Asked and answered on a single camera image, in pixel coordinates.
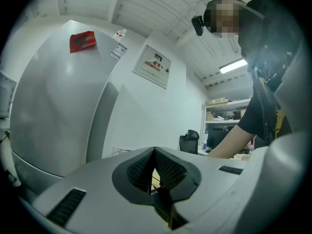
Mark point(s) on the person's black clothing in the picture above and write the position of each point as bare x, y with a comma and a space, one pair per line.
268, 69

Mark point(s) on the white label sticker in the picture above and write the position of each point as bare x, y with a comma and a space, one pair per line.
118, 50

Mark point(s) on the black mesh office chair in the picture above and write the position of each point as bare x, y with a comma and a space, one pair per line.
189, 142

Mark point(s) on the person's head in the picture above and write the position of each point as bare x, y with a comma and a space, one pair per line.
224, 18

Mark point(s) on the white electrical distribution box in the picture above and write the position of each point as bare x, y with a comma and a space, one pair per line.
151, 67

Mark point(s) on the red paper decoration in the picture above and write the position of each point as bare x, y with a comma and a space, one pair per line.
81, 41

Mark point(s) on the black computer monitor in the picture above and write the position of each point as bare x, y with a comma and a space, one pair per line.
218, 139

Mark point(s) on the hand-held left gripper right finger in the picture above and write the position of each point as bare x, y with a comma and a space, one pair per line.
214, 186

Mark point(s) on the silver refrigerator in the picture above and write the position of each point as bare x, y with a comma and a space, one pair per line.
61, 94

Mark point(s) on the black head-worn camera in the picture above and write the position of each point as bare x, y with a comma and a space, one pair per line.
198, 24

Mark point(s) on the white storage shelf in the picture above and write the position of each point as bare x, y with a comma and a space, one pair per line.
231, 103

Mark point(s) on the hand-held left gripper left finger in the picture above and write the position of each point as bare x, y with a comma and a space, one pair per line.
97, 191

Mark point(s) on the person's right forearm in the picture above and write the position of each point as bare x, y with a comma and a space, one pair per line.
229, 142

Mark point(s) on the ceiling light panel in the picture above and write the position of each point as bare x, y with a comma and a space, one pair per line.
232, 66

